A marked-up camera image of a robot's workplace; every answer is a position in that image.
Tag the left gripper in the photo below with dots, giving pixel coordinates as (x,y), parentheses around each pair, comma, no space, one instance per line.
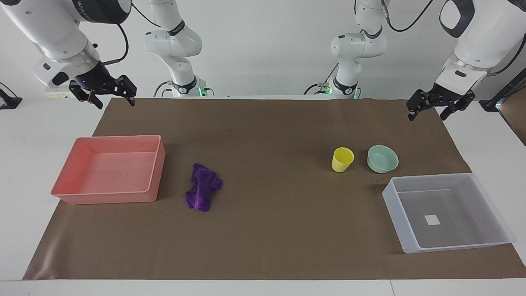
(448,96)

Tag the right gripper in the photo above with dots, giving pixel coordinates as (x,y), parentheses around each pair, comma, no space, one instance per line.
(95,76)

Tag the pink plastic box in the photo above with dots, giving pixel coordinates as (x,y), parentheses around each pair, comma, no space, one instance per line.
(119,168)

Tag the translucent white plastic box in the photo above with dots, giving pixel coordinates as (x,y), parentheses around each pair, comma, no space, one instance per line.
(446,213)

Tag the black stand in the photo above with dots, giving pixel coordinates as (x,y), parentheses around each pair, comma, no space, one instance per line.
(503,92)
(9,100)

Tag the pale green bowl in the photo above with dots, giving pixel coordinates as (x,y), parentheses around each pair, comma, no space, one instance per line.
(382,159)

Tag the yellow plastic cup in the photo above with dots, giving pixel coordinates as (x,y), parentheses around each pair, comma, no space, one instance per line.
(342,161)

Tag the purple cloth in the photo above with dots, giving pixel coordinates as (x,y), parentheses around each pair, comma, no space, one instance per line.
(202,189)

